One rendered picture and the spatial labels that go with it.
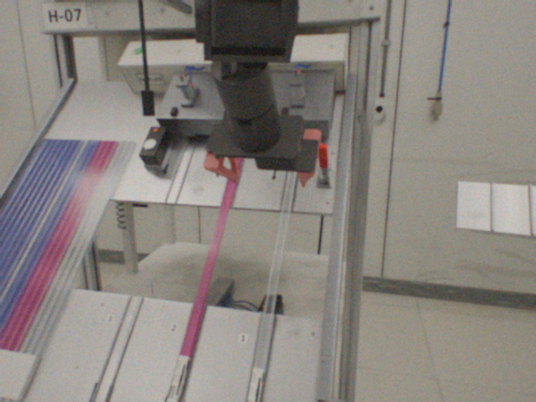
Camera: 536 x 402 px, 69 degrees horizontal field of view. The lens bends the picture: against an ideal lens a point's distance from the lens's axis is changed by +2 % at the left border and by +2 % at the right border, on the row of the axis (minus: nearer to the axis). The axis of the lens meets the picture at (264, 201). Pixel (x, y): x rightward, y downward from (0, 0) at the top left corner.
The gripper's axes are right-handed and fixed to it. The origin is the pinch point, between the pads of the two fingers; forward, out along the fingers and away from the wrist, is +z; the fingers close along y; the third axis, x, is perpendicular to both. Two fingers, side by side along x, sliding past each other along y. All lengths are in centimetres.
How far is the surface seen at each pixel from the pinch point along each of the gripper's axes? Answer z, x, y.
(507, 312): 196, -51, -98
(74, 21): 3, -42, 54
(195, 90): 7.9, -25.0, 21.0
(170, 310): 14.0, 16.7, 15.0
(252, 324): 13.8, 17.0, 1.6
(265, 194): 14.2, -5.9, 3.9
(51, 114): 14, -23, 58
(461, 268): 186, -70, -73
